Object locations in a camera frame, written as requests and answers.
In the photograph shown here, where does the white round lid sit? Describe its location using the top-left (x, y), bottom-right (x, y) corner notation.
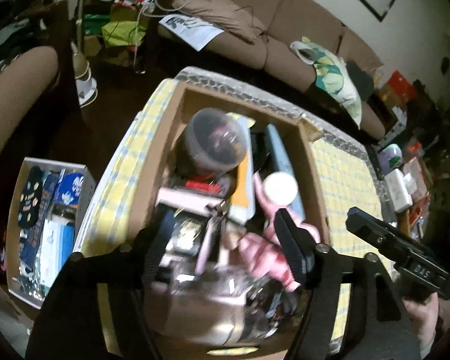
top-left (262, 172), bottom-right (298, 206)

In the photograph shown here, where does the red small box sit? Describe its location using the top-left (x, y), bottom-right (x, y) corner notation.
top-left (184, 180), bottom-right (222, 195)

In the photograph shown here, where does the orange handled white brush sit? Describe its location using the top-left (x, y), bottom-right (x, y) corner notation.
top-left (227, 113), bottom-right (255, 225)

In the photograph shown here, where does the brown cardboard sorting box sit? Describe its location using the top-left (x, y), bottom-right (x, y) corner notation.
top-left (126, 78), bottom-right (333, 353)

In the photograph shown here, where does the person's right hand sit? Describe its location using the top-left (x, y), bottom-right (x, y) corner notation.
top-left (402, 292), bottom-right (439, 359)

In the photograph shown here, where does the white framed black box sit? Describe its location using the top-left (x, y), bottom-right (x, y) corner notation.
top-left (156, 187), bottom-right (225, 268)

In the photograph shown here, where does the pink cloth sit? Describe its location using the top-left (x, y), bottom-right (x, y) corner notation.
top-left (238, 172), bottom-right (301, 293)

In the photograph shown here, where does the yellow plaid tablecloth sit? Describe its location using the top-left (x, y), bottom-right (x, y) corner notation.
top-left (73, 66), bottom-right (398, 357)

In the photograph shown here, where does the white tissue box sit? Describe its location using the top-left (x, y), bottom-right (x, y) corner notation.
top-left (385, 169), bottom-right (413, 213)

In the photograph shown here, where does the round clear plastic container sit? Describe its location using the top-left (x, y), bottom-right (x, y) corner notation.
top-left (175, 108), bottom-right (247, 180)

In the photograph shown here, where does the box of books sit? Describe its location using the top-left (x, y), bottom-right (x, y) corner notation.
top-left (5, 157), bottom-right (96, 310)

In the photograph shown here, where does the purple green toy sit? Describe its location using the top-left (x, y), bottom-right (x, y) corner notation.
top-left (378, 144), bottom-right (402, 174)

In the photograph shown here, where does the green patterned pillow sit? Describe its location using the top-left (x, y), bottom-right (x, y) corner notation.
top-left (289, 37), bottom-right (362, 127)

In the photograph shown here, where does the white printed paper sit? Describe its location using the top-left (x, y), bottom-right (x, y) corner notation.
top-left (159, 14), bottom-right (224, 51)

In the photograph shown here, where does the lime green bag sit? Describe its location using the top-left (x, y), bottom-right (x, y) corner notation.
top-left (101, 20), bottom-right (146, 48)

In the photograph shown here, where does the brown armchair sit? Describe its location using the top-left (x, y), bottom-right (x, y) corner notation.
top-left (0, 46), bottom-right (59, 153)

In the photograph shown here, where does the tan blanket on sofa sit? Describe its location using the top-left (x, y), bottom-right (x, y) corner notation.
top-left (172, 0), bottom-right (266, 44)

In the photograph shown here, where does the brown fabric sofa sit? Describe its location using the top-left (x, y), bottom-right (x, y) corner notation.
top-left (157, 0), bottom-right (387, 140)

